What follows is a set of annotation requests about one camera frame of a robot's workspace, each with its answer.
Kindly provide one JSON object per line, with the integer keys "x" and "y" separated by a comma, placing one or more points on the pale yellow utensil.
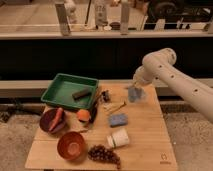
{"x": 113, "y": 107}

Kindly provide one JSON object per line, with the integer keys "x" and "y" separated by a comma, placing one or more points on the white plastic cup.
{"x": 118, "y": 138}

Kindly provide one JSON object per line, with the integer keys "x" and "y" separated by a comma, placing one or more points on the orange fruit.
{"x": 83, "y": 115}

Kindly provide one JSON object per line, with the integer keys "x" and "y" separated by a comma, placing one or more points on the blue sponge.
{"x": 117, "y": 120}

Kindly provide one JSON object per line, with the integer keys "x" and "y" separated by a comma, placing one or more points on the dark rectangular block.
{"x": 80, "y": 94}

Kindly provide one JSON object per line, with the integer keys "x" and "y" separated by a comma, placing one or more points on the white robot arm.
{"x": 160, "y": 64}

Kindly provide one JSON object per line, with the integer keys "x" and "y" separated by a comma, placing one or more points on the grey blue towel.
{"x": 134, "y": 94}

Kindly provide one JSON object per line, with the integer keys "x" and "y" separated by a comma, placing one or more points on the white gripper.
{"x": 138, "y": 81}

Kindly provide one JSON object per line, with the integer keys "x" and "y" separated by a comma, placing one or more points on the green plastic tray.
{"x": 61, "y": 89}

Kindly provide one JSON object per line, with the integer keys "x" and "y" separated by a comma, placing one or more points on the bunch of dark grapes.
{"x": 100, "y": 153}

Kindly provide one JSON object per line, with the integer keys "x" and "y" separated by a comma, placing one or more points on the orange wooden bowl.
{"x": 71, "y": 146}

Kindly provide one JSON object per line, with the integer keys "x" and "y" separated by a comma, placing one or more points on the orange carrot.
{"x": 56, "y": 119}

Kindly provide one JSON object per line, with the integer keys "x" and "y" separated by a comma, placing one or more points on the dark purple bowl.
{"x": 46, "y": 121}

